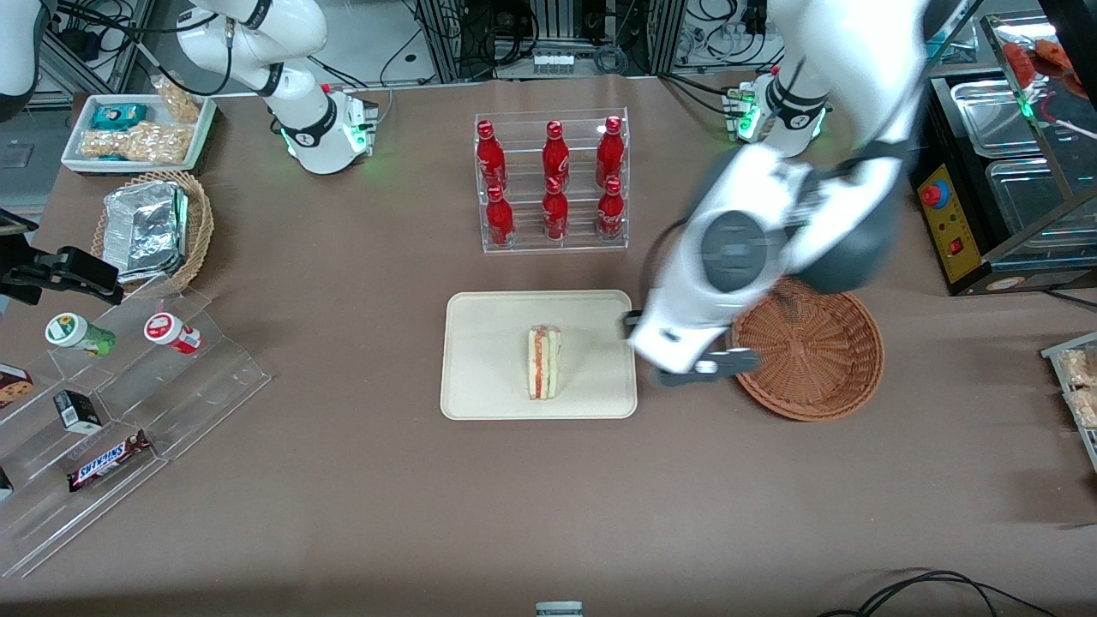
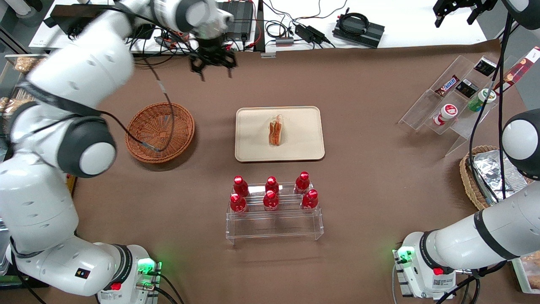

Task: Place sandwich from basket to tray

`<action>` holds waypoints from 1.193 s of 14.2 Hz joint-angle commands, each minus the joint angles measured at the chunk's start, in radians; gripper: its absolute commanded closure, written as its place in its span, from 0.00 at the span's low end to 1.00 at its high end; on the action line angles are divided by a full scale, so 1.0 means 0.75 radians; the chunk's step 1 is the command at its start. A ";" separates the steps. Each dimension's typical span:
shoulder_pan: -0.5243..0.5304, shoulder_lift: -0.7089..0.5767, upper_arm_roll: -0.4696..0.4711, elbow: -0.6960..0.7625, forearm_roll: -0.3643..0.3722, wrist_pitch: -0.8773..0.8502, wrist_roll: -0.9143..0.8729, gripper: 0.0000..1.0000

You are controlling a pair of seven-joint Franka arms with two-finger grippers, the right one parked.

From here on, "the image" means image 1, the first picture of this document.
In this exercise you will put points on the steel pan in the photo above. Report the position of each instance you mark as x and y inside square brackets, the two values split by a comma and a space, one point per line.
[994, 116]
[1028, 201]

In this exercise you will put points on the Snickers chocolate bar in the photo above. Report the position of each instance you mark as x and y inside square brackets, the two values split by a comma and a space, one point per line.
[110, 461]

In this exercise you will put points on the clear acrylic stepped shelf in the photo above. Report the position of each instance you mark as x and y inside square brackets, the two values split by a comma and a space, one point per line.
[206, 386]

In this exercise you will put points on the orange red food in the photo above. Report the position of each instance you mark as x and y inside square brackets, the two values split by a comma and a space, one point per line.
[1041, 60]

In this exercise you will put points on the green lidded snack cup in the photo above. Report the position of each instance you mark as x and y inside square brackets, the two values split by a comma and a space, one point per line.
[77, 332]

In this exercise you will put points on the red lidded snack cup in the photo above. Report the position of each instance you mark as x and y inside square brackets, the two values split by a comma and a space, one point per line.
[170, 331]

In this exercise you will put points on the triangular sandwich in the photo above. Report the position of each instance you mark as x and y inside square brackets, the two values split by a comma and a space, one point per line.
[545, 364]

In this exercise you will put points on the teal snack packet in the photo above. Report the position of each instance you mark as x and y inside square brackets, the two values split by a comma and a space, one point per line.
[118, 116]

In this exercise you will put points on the silver foil wrapped package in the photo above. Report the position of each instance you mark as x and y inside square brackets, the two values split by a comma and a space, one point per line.
[146, 231]

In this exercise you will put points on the light tan wicker basket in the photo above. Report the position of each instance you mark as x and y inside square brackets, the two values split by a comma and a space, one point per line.
[199, 231]

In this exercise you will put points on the small grey device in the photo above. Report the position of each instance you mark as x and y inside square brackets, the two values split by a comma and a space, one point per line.
[559, 609]

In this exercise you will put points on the small clear peanut bag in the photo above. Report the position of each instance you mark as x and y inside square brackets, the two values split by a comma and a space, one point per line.
[178, 101]

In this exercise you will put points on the red cola bottle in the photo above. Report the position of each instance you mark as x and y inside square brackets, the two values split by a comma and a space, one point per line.
[490, 158]
[610, 154]
[610, 214]
[500, 221]
[554, 214]
[555, 158]

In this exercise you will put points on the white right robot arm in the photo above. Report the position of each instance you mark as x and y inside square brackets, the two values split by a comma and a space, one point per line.
[313, 128]

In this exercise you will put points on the white rectangular snack tray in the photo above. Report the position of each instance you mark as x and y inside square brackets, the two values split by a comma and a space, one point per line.
[77, 128]

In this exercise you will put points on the small black box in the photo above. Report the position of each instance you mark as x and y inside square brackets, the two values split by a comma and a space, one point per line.
[79, 413]

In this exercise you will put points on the clear snack bag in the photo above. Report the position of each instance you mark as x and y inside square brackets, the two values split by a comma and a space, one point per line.
[1082, 381]

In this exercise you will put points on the brown cookie box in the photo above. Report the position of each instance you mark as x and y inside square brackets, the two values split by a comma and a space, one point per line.
[13, 386]

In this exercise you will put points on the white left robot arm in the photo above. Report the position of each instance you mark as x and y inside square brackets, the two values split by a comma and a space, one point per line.
[848, 214]

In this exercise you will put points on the white power strip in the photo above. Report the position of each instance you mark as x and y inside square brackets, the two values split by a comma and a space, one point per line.
[553, 62]

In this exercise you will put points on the clear acrylic bottle rack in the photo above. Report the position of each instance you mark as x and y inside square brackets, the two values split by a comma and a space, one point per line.
[583, 244]

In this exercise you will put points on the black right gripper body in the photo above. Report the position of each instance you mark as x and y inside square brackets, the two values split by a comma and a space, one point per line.
[24, 272]

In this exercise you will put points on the brown wicker basket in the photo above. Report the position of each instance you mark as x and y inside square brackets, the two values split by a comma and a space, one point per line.
[814, 360]

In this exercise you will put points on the black food warmer appliance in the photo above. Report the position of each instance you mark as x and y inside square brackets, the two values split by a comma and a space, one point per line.
[951, 231]

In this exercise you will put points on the cream plastic tray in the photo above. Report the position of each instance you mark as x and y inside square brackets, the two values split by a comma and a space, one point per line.
[480, 356]

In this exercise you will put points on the white tray with snack bags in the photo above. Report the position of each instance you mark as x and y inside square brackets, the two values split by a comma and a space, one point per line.
[1063, 351]

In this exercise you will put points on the large clear peanut bag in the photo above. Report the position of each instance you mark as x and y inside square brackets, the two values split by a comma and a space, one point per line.
[137, 143]

